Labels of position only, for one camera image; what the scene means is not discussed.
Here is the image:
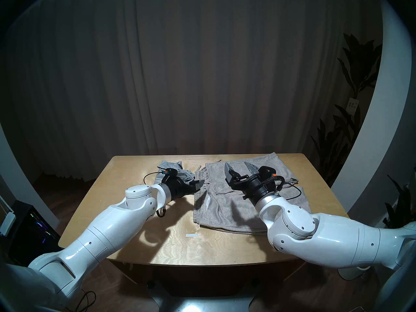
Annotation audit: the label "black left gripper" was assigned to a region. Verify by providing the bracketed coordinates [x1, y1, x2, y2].
[161, 175, 205, 202]

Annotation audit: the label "white cylindrical pot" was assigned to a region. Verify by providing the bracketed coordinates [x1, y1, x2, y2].
[337, 266, 371, 281]

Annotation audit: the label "black floor cable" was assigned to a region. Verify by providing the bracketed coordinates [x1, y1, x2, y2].
[78, 290, 97, 311]

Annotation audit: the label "tall dark leafy plant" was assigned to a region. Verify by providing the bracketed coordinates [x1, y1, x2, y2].
[310, 33, 383, 187]

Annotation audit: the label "light grey shorts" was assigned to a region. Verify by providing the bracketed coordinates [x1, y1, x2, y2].
[157, 159, 196, 193]

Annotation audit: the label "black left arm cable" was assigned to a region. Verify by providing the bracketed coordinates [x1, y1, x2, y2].
[143, 171, 168, 218]

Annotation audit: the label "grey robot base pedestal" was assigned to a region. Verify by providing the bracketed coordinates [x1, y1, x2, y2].
[148, 289, 258, 312]

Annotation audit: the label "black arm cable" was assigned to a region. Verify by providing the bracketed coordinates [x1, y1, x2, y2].
[274, 174, 303, 200]
[143, 171, 168, 218]

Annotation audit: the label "black computer tower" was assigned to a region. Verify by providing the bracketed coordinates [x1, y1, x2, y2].
[8, 201, 61, 267]

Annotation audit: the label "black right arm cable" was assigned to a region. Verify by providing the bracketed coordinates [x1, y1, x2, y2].
[274, 174, 303, 200]

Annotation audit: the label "brown pleated curtain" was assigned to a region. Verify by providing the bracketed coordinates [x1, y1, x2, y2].
[0, 0, 382, 182]

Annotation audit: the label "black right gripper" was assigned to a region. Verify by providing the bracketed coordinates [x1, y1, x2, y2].
[224, 161, 277, 202]

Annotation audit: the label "beige sweat shorts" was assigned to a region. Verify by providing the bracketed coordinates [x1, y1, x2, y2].
[193, 152, 305, 234]

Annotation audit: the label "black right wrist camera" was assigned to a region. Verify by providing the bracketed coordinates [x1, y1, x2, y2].
[258, 165, 277, 179]

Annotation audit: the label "white router box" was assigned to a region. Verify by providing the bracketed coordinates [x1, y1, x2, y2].
[0, 198, 16, 236]

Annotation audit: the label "light wooden table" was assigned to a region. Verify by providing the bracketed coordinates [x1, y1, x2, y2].
[59, 153, 349, 267]

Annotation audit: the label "small dark leafy plant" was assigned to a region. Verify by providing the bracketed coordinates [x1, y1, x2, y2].
[384, 175, 416, 229]

